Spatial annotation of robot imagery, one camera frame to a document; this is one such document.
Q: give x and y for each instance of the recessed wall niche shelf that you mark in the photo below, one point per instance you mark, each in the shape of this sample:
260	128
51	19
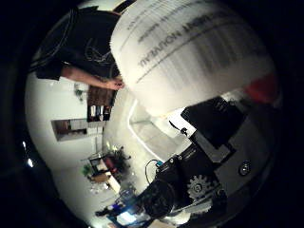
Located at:
76	129

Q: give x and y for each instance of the dark wooden bookshelf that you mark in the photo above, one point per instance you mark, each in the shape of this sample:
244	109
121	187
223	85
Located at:
100	104

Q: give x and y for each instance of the person in black shirt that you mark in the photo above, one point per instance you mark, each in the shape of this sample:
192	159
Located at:
79	41

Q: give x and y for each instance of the red round toy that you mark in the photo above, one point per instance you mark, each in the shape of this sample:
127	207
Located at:
261	88

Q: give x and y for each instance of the small hanging wall plant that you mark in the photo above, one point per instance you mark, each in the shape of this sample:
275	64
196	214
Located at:
79	91

